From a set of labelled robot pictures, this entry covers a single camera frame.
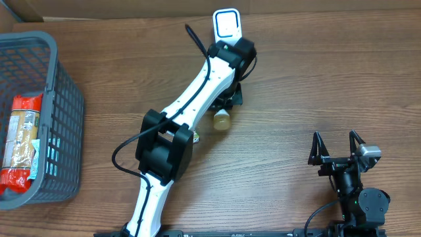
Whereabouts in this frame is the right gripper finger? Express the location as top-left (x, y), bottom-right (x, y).
top-left (349, 130), bottom-right (365, 155)
top-left (308, 132), bottom-right (330, 165)

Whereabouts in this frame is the white Pantene tube gold cap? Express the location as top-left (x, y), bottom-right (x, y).
top-left (192, 108), bottom-right (232, 144)

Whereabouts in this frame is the teal snack packet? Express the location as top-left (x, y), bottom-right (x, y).
top-left (27, 139), bottom-right (59, 180)

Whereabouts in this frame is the spaghetti pack with red ends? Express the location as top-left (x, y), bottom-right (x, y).
top-left (1, 94), bottom-right (43, 194)

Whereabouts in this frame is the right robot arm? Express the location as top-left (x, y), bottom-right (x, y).
top-left (303, 130), bottom-right (391, 237)

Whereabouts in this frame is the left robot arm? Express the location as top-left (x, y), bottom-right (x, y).
top-left (122, 38), bottom-right (257, 236)

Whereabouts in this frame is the white barcode scanner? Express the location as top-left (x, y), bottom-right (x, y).
top-left (212, 8), bottom-right (242, 46)

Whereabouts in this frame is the grey plastic basket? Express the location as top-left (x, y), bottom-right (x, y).
top-left (1, 31), bottom-right (86, 211)

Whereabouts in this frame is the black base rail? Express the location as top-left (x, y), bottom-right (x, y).
top-left (93, 228), bottom-right (387, 237)

